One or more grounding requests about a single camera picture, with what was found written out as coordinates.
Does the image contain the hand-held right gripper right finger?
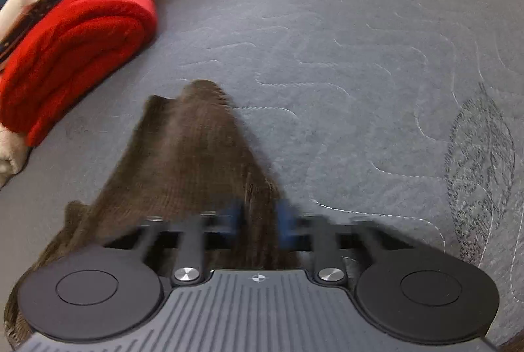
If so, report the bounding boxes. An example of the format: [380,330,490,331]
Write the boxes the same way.
[275,198,415,288]

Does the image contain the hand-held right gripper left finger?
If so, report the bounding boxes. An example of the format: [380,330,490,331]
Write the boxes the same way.
[104,200,244,288]

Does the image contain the brown corduroy pants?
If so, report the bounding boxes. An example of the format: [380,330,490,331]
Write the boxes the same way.
[4,79,307,349]

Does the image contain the grey quilted mattress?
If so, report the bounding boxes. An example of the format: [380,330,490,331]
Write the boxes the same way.
[0,0,524,352]

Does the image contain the folded red blanket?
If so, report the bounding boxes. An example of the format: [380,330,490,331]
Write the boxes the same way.
[0,0,159,148]

